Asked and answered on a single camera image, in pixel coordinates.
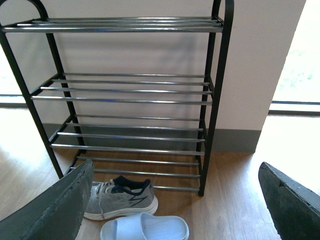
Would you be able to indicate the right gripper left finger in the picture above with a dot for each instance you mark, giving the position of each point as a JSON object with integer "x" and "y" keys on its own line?
{"x": 57, "y": 213}

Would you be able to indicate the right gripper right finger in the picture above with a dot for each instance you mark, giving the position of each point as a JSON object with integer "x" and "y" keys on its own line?
{"x": 294, "y": 209}

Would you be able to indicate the grey knit sneaker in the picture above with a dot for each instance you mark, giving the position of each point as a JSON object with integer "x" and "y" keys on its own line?
{"x": 121, "y": 197}

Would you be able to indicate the light blue slide sandal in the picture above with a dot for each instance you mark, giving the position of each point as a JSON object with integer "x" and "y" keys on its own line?
{"x": 144, "y": 226}

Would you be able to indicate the black metal shoe rack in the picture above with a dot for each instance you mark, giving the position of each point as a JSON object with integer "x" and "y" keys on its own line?
{"x": 136, "y": 93}

